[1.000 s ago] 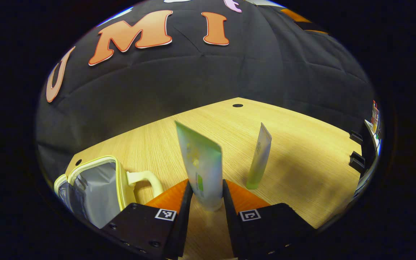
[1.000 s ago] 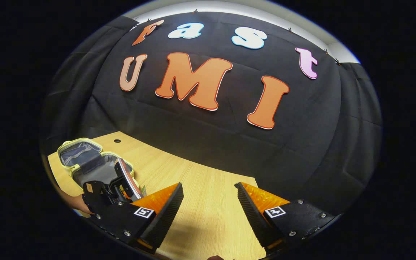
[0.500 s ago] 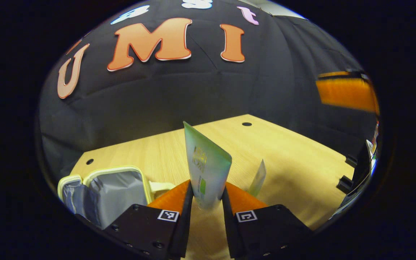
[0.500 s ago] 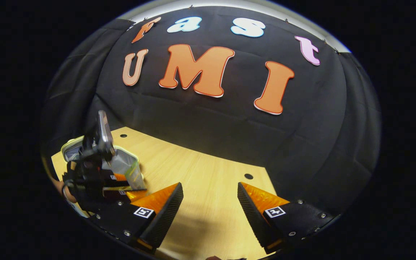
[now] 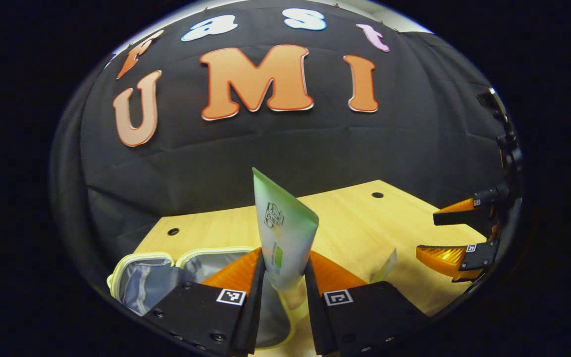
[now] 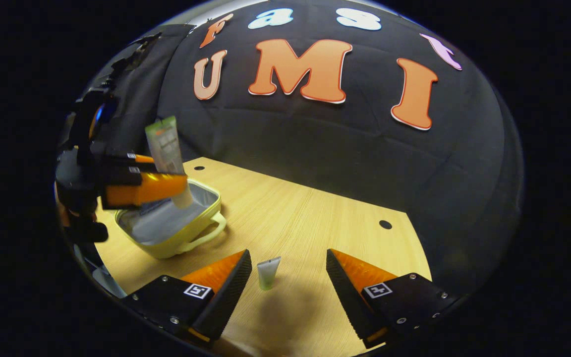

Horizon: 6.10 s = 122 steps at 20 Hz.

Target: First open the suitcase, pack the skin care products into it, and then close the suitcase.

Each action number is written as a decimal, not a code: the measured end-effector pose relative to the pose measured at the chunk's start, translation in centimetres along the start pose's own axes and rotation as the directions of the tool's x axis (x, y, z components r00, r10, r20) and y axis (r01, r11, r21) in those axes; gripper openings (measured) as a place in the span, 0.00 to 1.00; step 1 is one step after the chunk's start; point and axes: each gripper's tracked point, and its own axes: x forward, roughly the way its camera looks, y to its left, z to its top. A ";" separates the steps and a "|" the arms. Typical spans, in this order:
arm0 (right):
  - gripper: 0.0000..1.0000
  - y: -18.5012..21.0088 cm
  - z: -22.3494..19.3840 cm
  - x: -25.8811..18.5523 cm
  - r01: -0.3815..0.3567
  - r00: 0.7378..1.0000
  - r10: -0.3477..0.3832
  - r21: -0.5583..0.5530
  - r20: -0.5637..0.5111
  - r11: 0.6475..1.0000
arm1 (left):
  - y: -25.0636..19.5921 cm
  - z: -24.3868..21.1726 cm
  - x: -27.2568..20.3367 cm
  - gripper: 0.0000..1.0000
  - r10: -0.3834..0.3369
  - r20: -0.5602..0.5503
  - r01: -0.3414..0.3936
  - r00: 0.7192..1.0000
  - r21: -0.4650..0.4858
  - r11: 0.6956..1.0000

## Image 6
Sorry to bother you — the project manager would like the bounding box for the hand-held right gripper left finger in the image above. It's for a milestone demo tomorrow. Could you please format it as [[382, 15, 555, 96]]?
[[122, 249, 253, 348]]

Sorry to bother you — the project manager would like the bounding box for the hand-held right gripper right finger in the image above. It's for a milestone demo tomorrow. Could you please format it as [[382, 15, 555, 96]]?
[[326, 248, 459, 349]]

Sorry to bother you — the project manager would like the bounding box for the large green white tube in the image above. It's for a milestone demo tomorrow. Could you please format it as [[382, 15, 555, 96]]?
[[145, 116, 195, 209]]

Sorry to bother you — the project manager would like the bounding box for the pale yellow small suitcase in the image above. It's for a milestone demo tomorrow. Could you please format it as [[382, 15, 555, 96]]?
[[115, 178, 228, 259]]

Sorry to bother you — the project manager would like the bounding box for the small green tube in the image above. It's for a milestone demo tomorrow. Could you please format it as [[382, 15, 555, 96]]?
[[257, 256, 282, 291]]

